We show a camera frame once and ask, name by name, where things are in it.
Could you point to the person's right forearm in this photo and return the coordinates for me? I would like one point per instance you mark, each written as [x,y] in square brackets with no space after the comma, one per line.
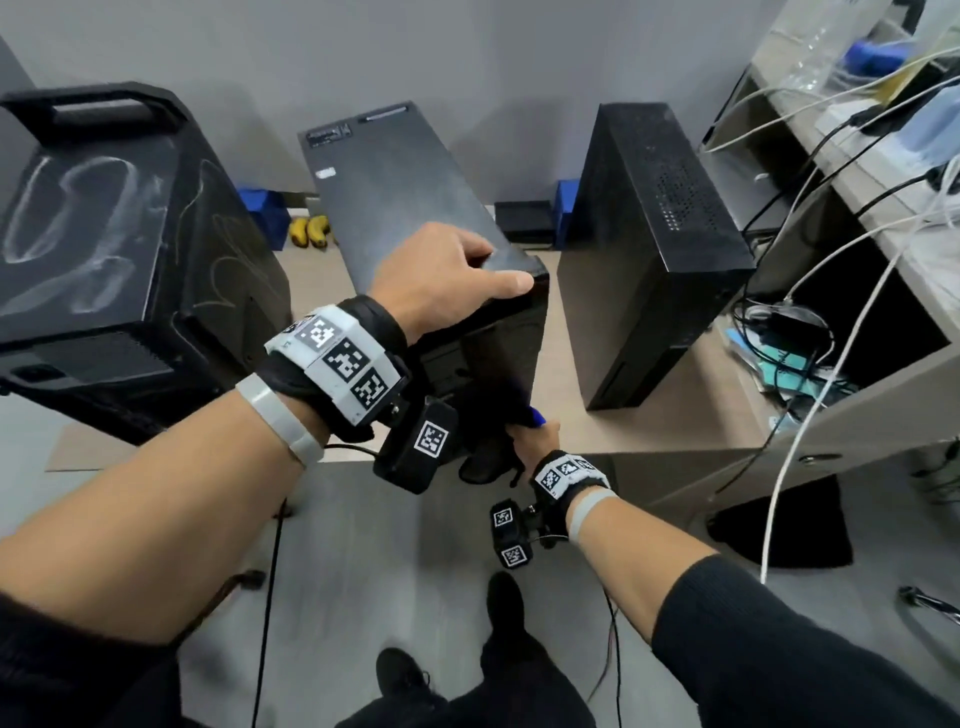
[712,615]

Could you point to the black Lenovo tower case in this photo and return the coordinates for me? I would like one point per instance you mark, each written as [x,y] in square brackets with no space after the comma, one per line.
[390,187]

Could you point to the grey cleaning cloth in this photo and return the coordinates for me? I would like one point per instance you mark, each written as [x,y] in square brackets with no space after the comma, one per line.
[487,457]

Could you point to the yellow banana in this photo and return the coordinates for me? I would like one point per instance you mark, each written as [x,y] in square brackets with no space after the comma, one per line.
[298,234]
[319,232]

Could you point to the person's right hand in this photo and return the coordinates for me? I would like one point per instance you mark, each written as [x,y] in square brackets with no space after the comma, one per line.
[534,442]

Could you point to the light blue charger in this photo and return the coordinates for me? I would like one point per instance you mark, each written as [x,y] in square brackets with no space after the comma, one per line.
[934,127]

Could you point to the slim black vented computer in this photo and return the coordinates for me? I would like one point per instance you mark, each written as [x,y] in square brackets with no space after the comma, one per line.
[645,247]

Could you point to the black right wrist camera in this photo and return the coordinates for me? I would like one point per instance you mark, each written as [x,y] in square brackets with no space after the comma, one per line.
[511,532]

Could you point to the wrist marker band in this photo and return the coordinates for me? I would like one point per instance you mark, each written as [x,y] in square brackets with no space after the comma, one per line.
[341,360]
[566,476]

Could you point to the person's left hand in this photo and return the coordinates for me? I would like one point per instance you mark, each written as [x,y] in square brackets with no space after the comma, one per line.
[442,277]

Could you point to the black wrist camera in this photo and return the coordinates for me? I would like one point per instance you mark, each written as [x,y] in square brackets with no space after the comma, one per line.
[420,450]
[511,532]

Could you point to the right wrist marker band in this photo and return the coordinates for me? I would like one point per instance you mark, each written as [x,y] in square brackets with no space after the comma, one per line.
[566,476]

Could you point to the teal packet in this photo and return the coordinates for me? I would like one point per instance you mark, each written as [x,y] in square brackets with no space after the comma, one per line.
[787,375]

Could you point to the metal chair base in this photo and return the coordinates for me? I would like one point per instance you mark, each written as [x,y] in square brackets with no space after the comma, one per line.
[926,600]

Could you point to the person's left shoe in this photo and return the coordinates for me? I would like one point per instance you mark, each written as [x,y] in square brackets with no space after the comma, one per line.
[401,671]

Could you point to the small black box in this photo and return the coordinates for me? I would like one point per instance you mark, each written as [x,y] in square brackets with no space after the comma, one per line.
[523,221]

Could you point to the person's left forearm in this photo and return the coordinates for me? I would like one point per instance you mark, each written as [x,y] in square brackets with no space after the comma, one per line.
[150,517]

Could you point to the person's legs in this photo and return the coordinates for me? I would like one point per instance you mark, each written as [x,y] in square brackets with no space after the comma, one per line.
[517,690]

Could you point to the small blue plastic box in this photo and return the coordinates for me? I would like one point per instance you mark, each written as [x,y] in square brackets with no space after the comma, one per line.
[266,217]

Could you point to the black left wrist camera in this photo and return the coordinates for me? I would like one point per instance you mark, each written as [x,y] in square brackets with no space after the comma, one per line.
[420,450]

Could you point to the person's right shoe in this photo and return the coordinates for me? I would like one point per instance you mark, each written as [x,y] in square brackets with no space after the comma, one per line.
[505,604]

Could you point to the blue rectangular box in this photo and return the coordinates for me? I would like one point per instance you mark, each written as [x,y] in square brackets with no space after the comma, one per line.
[566,214]

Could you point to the white power strip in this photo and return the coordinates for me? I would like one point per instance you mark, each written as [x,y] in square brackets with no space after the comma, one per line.
[847,112]

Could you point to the left wrist marker band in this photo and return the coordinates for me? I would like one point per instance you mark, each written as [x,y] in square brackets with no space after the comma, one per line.
[341,360]

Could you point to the black device with blue light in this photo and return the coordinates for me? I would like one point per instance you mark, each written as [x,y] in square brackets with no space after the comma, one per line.
[112,247]

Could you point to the person's shoe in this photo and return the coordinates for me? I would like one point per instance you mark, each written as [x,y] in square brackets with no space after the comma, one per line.
[505,604]
[401,671]

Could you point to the small blue gadget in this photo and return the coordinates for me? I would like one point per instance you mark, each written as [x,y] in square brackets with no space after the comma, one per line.
[874,56]

